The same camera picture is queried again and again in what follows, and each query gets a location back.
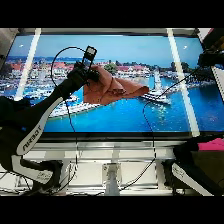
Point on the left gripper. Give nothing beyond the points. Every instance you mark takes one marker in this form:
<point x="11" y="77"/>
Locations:
<point x="81" y="75"/>

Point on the salmon orange garment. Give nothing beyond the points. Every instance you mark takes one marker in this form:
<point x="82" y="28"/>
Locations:
<point x="110" y="88"/>

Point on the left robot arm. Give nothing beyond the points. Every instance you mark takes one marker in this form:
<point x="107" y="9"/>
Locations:
<point x="36" y="116"/>

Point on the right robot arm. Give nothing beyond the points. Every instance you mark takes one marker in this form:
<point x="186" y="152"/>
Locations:
<point x="186" y="173"/>

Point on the pink garment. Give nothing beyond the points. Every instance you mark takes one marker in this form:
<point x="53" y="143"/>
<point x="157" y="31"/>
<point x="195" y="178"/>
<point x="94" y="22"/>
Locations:
<point x="213" y="144"/>

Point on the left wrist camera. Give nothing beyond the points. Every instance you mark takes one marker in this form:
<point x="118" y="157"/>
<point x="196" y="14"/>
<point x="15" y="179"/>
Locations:
<point x="90" y="53"/>

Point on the silver frame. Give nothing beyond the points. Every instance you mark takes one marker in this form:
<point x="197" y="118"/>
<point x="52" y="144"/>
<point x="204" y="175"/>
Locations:
<point x="113" y="173"/>

